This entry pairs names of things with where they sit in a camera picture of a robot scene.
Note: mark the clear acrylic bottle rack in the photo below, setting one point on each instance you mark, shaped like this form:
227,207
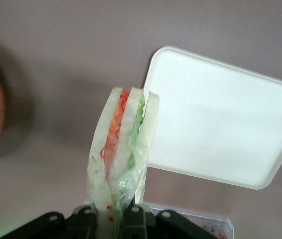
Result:
193,211

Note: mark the beige rectangular tray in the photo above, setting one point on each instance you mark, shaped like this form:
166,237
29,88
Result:
215,124

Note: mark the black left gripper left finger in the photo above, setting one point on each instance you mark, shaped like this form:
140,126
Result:
56,226

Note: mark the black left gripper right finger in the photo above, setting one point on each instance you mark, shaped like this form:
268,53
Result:
160,226

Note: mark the triangle sandwich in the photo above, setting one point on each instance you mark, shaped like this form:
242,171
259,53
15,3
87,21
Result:
124,139

